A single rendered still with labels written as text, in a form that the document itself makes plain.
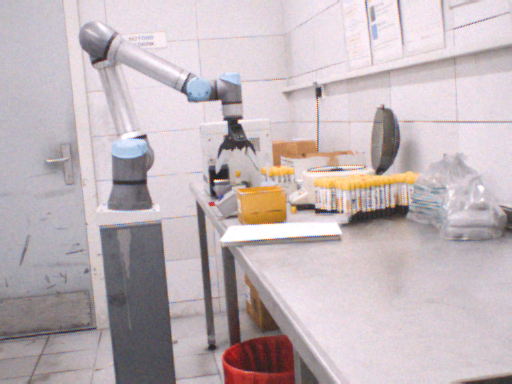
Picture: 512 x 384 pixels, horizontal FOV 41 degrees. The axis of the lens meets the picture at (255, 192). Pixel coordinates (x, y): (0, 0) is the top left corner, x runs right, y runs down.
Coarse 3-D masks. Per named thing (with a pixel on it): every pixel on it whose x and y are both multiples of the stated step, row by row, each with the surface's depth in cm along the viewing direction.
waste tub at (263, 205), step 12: (240, 192) 199; (252, 192) 197; (264, 192) 197; (276, 192) 197; (240, 204) 200; (252, 204) 197; (264, 204) 197; (276, 204) 198; (240, 216) 203; (252, 216) 197; (264, 216) 198; (276, 216) 198
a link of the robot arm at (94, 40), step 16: (80, 32) 225; (96, 32) 221; (112, 32) 222; (96, 48) 222; (112, 48) 221; (128, 48) 222; (128, 64) 223; (144, 64) 222; (160, 64) 222; (160, 80) 224; (176, 80) 223; (192, 80) 221; (192, 96) 221; (208, 96) 225
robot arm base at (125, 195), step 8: (112, 184) 227; (120, 184) 224; (128, 184) 223; (136, 184) 224; (144, 184) 227; (112, 192) 226; (120, 192) 223; (128, 192) 223; (136, 192) 224; (144, 192) 226; (112, 200) 226; (120, 200) 223; (128, 200) 223; (136, 200) 223; (144, 200) 226; (112, 208) 224; (120, 208) 222; (128, 208) 222; (136, 208) 223; (144, 208) 225
